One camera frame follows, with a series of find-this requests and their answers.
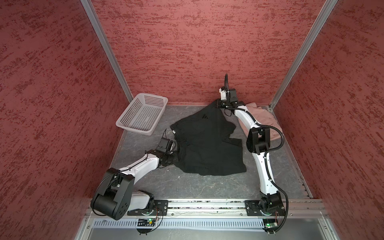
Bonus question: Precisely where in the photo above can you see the black shorts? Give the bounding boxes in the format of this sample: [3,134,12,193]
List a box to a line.
[170,101,247,176]

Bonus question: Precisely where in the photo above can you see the pink shorts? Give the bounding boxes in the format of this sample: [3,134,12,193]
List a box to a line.
[239,103,283,141]

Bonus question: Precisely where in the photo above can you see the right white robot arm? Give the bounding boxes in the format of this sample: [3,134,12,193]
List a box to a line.
[217,99,288,216]

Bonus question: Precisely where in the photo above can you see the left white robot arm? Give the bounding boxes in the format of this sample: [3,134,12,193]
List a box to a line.
[90,150,177,220]

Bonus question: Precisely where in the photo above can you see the white plastic laundry basket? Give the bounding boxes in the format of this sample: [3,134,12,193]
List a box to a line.
[116,93,168,136]

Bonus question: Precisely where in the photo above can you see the left circuit board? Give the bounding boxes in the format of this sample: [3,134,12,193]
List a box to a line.
[137,219,157,228]

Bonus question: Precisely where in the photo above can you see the circuit board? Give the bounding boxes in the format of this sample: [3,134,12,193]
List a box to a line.
[263,219,279,233]
[137,219,157,228]

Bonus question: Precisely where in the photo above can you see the right circuit board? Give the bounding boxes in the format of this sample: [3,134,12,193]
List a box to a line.
[263,219,279,233]

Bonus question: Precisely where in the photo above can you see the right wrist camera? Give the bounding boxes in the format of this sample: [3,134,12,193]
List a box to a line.
[219,87,238,104]

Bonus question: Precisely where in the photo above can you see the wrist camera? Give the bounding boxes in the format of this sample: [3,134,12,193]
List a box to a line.
[156,137,174,154]
[219,87,238,104]

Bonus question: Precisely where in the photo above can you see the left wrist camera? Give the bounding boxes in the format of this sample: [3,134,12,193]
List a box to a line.
[156,137,174,154]

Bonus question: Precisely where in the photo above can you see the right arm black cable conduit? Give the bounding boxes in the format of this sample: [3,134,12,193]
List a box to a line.
[223,73,289,233]

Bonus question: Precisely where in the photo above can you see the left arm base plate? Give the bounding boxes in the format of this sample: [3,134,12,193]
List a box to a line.
[127,200,169,217]

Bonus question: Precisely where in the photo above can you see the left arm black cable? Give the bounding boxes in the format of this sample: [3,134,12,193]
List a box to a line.
[89,128,169,217]

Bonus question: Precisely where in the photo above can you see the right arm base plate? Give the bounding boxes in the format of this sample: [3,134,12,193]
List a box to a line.
[245,199,286,217]

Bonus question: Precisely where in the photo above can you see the white slotted cable duct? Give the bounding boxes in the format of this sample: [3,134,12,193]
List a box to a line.
[93,219,264,230]

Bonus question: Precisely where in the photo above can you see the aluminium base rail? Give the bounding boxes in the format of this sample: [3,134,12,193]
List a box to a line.
[86,197,328,218]

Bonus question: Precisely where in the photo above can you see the right aluminium corner post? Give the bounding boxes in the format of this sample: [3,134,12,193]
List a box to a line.
[269,0,338,113]

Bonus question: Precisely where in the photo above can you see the aluminium corner post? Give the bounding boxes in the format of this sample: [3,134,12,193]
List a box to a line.
[81,0,134,102]
[269,0,338,113]

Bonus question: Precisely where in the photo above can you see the left aluminium corner post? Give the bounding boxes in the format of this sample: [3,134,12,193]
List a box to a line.
[81,0,134,102]

